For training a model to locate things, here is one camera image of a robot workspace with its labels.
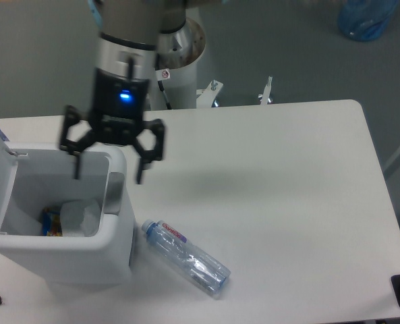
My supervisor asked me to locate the blue yellow snack wrapper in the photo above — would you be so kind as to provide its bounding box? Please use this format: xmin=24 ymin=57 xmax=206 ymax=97
xmin=42 ymin=207 xmax=63 ymax=237

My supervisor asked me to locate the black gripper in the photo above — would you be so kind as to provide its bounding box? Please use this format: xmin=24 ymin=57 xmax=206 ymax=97
xmin=58 ymin=68 xmax=166 ymax=184

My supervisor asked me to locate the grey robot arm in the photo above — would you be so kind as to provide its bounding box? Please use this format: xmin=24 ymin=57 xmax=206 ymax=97
xmin=59 ymin=1 xmax=211 ymax=183

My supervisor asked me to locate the white open trash can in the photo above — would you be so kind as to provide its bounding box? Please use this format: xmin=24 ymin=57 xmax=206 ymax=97
xmin=0 ymin=137 xmax=136 ymax=284

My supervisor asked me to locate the clear crushed plastic bottle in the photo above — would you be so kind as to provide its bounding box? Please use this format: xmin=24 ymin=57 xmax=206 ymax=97
xmin=141 ymin=219 xmax=231 ymax=296

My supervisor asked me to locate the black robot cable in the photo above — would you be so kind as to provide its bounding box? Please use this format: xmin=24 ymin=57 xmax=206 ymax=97
xmin=155 ymin=53 xmax=173 ymax=111

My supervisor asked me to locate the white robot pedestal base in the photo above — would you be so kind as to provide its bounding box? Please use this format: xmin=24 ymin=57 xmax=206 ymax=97
xmin=145 ymin=18 xmax=274 ymax=112

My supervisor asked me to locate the blue plastic bag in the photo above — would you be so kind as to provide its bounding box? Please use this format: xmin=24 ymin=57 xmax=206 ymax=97
xmin=337 ymin=0 xmax=400 ymax=42

